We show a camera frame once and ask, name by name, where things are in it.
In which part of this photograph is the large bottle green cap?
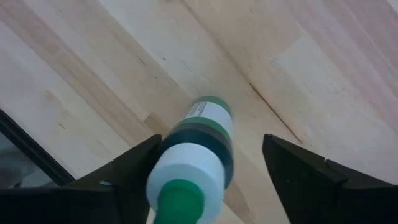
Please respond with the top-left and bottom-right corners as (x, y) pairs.
(145, 95), (234, 224)

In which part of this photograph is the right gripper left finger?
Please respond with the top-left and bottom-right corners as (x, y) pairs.
(0, 134), (163, 224)

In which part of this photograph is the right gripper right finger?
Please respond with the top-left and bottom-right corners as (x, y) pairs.
(262, 133), (398, 224)

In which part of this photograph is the black metal table frame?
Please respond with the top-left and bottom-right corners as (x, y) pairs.
(0, 108), (76, 189)

